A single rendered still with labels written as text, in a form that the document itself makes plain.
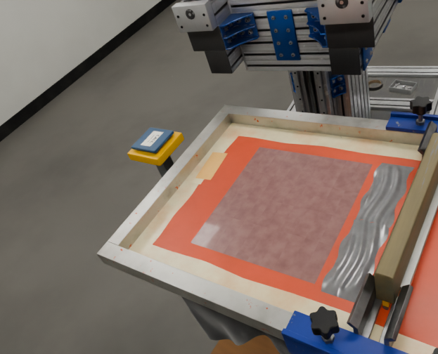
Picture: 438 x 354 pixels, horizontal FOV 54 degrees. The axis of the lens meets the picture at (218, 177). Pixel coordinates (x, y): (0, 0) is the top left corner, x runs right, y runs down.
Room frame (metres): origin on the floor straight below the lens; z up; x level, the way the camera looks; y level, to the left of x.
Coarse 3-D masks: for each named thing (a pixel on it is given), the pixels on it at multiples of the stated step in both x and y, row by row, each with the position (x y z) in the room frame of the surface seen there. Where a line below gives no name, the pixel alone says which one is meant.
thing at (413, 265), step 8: (432, 200) 0.51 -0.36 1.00; (432, 208) 0.49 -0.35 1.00; (432, 216) 0.47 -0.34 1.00; (424, 224) 0.46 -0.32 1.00; (424, 232) 0.45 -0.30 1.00; (424, 240) 0.43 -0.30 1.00; (416, 248) 0.42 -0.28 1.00; (416, 256) 0.41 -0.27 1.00; (408, 264) 0.40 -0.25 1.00; (416, 264) 0.39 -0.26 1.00; (408, 272) 0.39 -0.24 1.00; (408, 280) 0.37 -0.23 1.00; (400, 288) 0.37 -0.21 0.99
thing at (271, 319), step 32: (224, 128) 1.04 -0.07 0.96; (288, 128) 0.93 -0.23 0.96; (320, 128) 0.87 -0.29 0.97; (352, 128) 0.80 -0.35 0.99; (384, 128) 0.76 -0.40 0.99; (192, 160) 0.93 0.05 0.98; (160, 192) 0.84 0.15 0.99; (128, 224) 0.77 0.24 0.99; (128, 256) 0.67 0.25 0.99; (192, 288) 0.53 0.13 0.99; (224, 288) 0.50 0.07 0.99; (256, 320) 0.41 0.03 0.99; (288, 320) 0.39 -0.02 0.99
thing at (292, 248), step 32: (224, 192) 0.79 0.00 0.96; (192, 224) 0.73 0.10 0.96; (224, 224) 0.69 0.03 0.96; (256, 224) 0.65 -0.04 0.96; (288, 224) 0.62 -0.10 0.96; (320, 224) 0.59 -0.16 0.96; (352, 224) 0.55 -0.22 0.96; (192, 256) 0.63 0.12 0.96; (224, 256) 0.60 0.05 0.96; (256, 256) 0.57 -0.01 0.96; (288, 256) 0.54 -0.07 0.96; (320, 256) 0.51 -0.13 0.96; (288, 288) 0.47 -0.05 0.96; (320, 288) 0.45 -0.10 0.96; (416, 288) 0.38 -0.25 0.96; (384, 320) 0.35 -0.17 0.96; (416, 320) 0.33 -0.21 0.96
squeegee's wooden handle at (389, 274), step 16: (432, 144) 0.58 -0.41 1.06; (432, 160) 0.54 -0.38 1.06; (416, 176) 0.52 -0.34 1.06; (432, 176) 0.51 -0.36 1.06; (416, 192) 0.48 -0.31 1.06; (432, 192) 0.51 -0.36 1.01; (416, 208) 0.45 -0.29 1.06; (400, 224) 0.44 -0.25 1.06; (416, 224) 0.43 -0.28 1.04; (400, 240) 0.41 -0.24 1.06; (416, 240) 0.44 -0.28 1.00; (384, 256) 0.39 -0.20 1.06; (400, 256) 0.38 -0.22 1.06; (384, 272) 0.36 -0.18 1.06; (400, 272) 0.37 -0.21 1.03; (384, 288) 0.36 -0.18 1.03
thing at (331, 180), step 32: (224, 160) 0.91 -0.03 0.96; (256, 160) 0.86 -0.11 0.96; (288, 160) 0.81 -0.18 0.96; (320, 160) 0.77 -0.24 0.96; (352, 160) 0.73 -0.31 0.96; (384, 160) 0.69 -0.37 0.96; (416, 160) 0.65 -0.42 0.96; (256, 192) 0.75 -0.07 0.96; (288, 192) 0.71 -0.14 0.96; (320, 192) 0.67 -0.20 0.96; (352, 192) 0.63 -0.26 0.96
